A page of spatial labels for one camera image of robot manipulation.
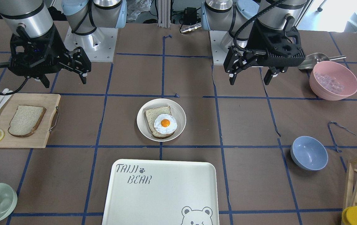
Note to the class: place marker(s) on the metal scoop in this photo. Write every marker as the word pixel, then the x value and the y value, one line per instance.
pixel 311 60

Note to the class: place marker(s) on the yellow cup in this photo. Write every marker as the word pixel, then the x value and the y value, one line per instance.
pixel 349 216

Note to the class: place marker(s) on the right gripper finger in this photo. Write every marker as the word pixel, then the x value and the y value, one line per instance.
pixel 45 81
pixel 81 63

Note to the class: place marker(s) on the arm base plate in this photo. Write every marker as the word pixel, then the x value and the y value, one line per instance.
pixel 220 41
pixel 99 46

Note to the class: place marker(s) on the pink bowl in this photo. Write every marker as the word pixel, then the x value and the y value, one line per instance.
pixel 332 81

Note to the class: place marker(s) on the aluminium frame post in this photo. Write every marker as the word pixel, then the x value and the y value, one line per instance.
pixel 164 13

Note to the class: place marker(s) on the bread slice under egg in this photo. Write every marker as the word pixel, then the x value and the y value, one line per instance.
pixel 151 115

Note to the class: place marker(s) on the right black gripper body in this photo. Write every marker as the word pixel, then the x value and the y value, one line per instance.
pixel 54 43

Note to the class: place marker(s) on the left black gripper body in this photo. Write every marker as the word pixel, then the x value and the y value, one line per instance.
pixel 250 40

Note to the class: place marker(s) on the white bear tray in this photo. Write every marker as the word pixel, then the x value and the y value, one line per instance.
pixel 157 192

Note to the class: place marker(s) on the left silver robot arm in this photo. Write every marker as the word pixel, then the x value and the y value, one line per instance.
pixel 238 17

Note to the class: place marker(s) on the blue bowl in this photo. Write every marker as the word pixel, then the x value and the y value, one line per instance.
pixel 308 153

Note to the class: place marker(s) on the white bread slice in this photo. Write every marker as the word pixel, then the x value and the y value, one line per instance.
pixel 26 120

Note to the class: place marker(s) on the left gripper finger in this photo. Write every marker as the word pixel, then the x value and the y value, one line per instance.
pixel 233 64
pixel 271 73

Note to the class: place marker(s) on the white round plate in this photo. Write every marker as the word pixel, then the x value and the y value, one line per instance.
pixel 176 111

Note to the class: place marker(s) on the wooden cutting board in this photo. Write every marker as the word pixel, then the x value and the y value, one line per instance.
pixel 40 136

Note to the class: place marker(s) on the fried egg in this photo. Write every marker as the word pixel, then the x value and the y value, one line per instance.
pixel 165 124

